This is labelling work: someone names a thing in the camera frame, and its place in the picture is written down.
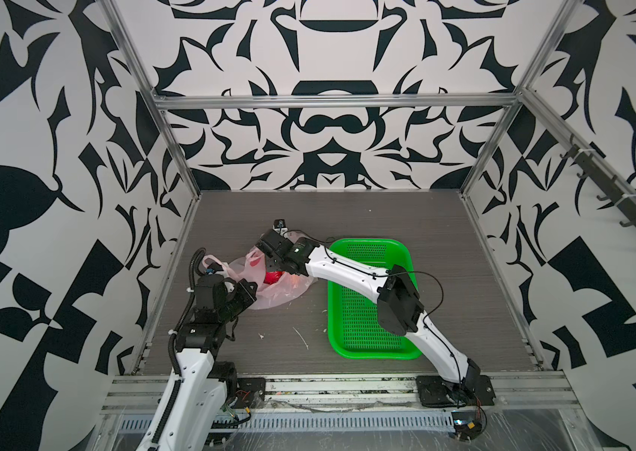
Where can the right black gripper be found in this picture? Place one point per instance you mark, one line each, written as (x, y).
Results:
(267, 263)

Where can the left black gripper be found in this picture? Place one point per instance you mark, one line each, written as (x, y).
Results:
(247, 295)

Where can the red fruit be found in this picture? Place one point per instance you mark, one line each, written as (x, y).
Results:
(272, 278)

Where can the pink plastic bag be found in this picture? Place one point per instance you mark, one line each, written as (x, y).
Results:
(274, 287)

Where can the green plastic basket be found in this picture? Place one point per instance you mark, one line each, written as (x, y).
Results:
(353, 329)

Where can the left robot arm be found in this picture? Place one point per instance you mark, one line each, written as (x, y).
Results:
(199, 385)

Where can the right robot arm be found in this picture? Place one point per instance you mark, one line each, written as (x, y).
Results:
(399, 310)

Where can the small circuit board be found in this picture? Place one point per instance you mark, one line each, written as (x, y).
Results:
(468, 425)

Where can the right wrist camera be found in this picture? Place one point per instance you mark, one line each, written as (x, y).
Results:
(280, 226)

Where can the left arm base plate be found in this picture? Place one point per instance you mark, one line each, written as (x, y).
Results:
(246, 393)

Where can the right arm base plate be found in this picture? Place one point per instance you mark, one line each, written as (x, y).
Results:
(434, 392)

